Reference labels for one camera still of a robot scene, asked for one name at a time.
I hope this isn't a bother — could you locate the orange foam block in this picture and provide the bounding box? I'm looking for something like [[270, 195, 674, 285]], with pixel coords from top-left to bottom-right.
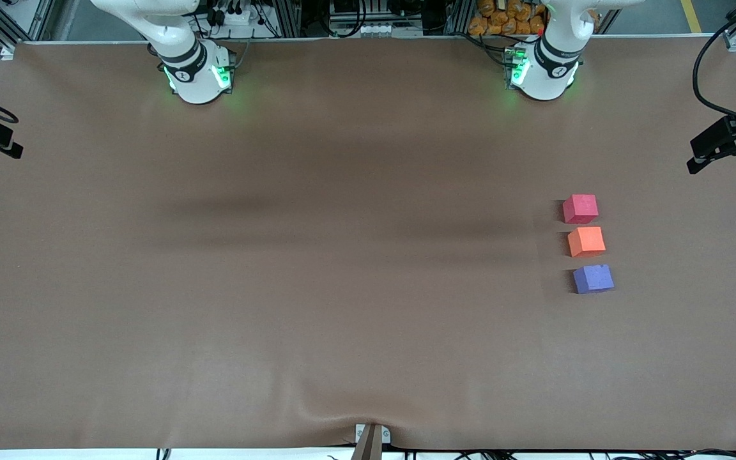
[[567, 226, 606, 258]]

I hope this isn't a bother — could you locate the red foam block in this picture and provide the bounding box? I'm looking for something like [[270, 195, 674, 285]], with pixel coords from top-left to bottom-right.
[[562, 194, 599, 225]]

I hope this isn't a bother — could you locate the purple foam block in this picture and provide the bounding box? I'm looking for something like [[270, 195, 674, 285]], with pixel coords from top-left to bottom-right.
[[573, 264, 615, 295]]

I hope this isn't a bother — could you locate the pile of orange packets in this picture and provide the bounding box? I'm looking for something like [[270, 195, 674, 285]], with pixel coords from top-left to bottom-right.
[[468, 0, 546, 36]]

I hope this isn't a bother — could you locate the white power strip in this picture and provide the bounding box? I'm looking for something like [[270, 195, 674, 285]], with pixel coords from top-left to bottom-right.
[[218, 6, 265, 27]]

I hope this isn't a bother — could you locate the white terminal strip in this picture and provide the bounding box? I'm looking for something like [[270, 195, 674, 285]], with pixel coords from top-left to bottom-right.
[[358, 24, 424, 37]]

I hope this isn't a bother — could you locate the brown table cover mat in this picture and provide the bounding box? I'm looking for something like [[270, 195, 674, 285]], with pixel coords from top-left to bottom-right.
[[0, 35, 736, 452]]

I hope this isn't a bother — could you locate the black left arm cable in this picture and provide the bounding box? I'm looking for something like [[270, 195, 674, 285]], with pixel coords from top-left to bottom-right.
[[693, 0, 736, 128]]

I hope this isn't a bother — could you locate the grey metal bracket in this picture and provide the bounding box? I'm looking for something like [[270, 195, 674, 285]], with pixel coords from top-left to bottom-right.
[[354, 423, 392, 460]]

